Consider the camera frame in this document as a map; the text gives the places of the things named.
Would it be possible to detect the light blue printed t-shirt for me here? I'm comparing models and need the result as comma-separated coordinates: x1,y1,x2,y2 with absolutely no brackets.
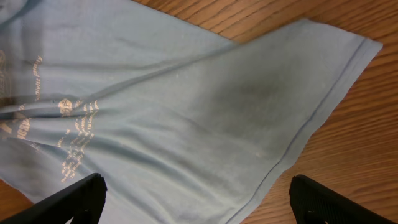
1,0,382,223

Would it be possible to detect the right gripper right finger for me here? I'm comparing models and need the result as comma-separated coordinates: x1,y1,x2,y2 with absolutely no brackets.
289,175,396,224

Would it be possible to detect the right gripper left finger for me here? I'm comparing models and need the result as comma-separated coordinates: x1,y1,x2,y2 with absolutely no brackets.
1,173,107,224

